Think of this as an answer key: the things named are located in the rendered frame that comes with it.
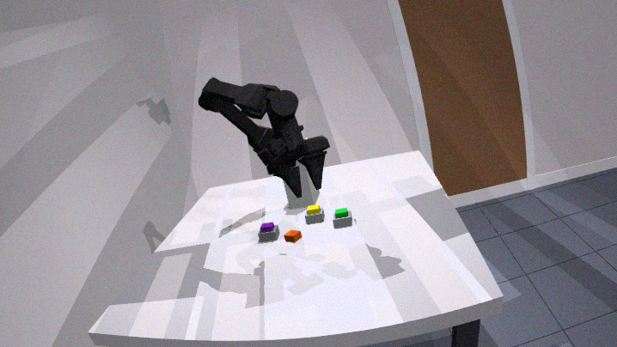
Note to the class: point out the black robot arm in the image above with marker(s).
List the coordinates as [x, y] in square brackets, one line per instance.
[254, 100]

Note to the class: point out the green button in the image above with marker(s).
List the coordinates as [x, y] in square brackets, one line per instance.
[342, 218]

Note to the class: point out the yellow button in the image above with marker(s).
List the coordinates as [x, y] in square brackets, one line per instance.
[314, 214]

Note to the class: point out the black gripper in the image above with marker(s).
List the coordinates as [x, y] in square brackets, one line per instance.
[314, 157]

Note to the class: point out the orange block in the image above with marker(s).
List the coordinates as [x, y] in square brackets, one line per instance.
[292, 236]

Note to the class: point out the purple button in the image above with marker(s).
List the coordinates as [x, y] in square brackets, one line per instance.
[268, 231]

